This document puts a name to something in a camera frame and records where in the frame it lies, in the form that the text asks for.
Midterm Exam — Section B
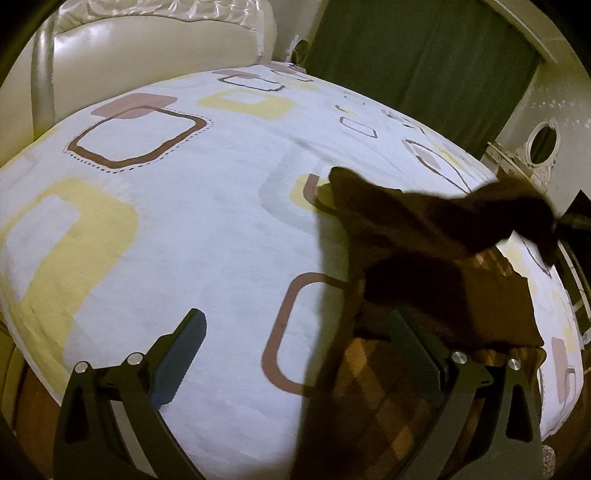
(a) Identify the brown plaid knit sweater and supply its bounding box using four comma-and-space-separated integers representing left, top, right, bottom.
291, 167, 558, 479

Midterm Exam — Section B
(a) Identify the white dresser with round mirror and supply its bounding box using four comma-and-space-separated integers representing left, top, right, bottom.
482, 73, 591, 333

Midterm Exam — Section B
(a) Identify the white patterned bed sheet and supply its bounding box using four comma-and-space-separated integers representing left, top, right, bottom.
1, 64, 590, 479

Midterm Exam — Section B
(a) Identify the dark green curtain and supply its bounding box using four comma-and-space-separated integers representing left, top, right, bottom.
304, 0, 541, 158

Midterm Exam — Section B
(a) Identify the cream tufted leather headboard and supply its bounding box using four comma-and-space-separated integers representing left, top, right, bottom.
1, 1, 276, 162

